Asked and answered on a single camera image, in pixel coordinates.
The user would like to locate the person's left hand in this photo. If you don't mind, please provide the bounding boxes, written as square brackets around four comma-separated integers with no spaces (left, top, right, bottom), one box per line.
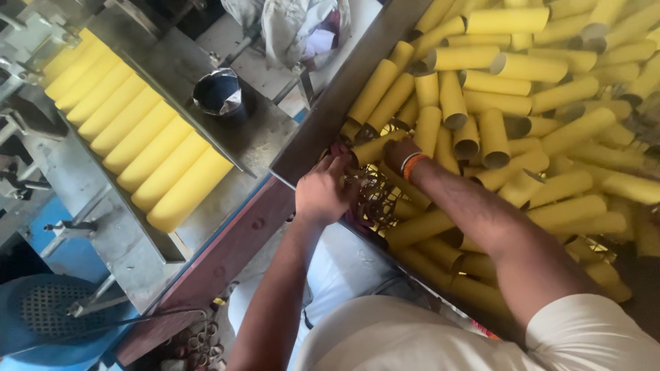
[294,154,365,226]

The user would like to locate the person's right hand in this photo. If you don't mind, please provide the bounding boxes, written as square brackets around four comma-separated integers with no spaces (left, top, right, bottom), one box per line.
[383,137,424,174]

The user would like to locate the single yellow cardboard tube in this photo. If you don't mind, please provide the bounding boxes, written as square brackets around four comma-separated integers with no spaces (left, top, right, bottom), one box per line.
[351,129,411,168]

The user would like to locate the orange and white wristband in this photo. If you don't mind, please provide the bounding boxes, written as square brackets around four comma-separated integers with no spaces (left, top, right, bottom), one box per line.
[400,152,430,181]

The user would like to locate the person's white trousers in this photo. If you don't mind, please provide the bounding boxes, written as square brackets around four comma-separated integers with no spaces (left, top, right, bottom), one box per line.
[228,222,434,361]

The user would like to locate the red-brown wooden beam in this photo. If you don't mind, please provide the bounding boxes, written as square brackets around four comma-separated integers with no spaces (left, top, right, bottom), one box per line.
[114,175,297,367]

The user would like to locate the heap of yellow paper tubes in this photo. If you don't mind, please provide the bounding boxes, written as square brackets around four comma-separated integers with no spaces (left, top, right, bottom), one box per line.
[338,0,660,323]

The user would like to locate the dark metal cup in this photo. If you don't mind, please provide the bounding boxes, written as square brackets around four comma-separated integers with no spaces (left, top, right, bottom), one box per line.
[192,68,249,127]

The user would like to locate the crumpled white cloth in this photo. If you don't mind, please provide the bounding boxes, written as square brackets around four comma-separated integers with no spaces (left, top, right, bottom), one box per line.
[222,0,352,70]

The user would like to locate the person's white shirt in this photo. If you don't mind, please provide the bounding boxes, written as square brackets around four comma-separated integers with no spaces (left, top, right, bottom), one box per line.
[291,294,660,371]

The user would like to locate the pile of small metal rings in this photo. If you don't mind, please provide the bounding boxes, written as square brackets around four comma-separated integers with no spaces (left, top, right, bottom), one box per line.
[167,304,230,371]

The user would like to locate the row of bright yellow tubes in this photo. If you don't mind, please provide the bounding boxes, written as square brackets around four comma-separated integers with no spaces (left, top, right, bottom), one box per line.
[40,28,235,234]

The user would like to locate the grey metal machine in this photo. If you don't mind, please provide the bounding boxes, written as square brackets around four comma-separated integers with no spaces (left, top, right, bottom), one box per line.
[0,0,301,316]

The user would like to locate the blue perforated plastic stool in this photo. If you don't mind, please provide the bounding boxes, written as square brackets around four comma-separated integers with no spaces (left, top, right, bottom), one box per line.
[0,273,137,364]

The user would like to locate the steel bin wall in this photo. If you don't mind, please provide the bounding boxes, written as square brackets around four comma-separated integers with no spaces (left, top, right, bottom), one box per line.
[269,0,435,187]

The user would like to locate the black cable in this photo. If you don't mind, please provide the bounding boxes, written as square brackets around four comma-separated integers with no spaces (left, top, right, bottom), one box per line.
[0,307,209,361]

